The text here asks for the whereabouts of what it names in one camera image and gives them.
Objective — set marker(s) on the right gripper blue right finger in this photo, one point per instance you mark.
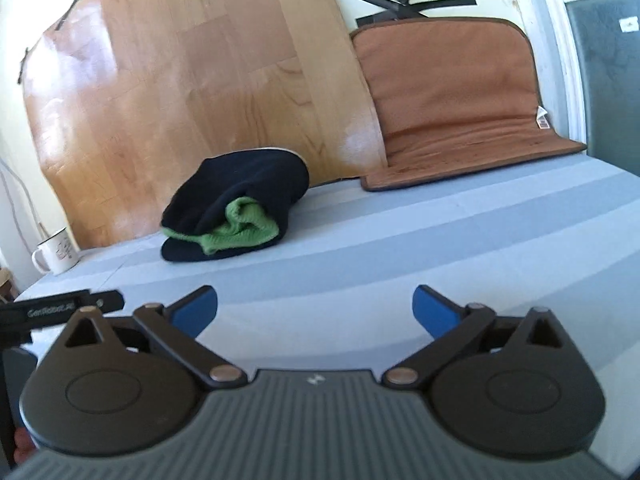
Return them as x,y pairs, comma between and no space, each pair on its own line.
455,331

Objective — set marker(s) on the wooden headboard panel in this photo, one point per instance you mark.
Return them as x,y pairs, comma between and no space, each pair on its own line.
128,97

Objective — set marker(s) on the black tape cross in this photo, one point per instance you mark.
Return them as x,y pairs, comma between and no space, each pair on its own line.
397,10

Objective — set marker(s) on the white enamel mug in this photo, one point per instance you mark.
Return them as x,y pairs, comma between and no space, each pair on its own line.
55,255

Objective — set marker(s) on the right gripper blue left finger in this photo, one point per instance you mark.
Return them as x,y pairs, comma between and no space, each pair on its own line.
173,330

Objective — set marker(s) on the brown leather cushion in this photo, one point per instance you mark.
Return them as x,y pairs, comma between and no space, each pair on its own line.
454,96

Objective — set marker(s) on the person's left hand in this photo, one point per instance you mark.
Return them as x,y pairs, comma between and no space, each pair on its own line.
24,446

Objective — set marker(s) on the grey glass window door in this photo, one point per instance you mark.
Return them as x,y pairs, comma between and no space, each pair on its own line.
606,34

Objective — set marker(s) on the blue striped bed sheet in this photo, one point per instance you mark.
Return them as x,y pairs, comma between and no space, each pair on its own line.
561,234

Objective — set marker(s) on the green navy white knit sweater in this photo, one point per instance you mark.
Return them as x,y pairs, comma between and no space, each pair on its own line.
235,203

